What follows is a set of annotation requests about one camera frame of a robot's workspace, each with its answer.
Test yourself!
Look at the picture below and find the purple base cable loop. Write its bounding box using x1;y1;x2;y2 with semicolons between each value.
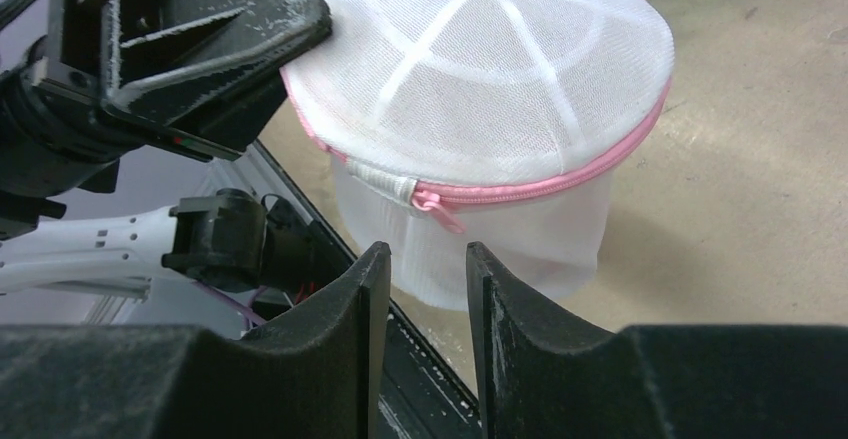
192;280;273;328

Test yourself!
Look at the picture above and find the pink-trimmed white laundry bag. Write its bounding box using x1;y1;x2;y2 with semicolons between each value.
282;0;675;310

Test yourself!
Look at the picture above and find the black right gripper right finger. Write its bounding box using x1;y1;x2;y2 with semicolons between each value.
466;242;847;438

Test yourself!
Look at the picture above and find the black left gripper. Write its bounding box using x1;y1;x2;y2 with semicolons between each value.
1;0;332;238

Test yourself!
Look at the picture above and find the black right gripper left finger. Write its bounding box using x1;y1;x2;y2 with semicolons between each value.
1;242;391;438

